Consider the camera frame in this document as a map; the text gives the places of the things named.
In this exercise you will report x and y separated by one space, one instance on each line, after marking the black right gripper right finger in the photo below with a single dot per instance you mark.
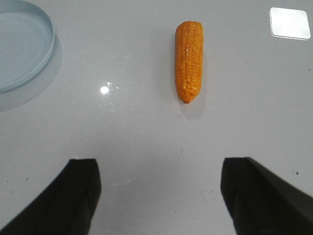
261 203

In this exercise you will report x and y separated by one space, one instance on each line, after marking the light blue round plate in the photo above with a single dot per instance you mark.
27 38

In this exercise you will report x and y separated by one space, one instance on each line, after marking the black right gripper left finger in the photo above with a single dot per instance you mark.
65 207

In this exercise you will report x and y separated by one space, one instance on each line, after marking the orange plastic corn cob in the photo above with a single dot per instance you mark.
188 60

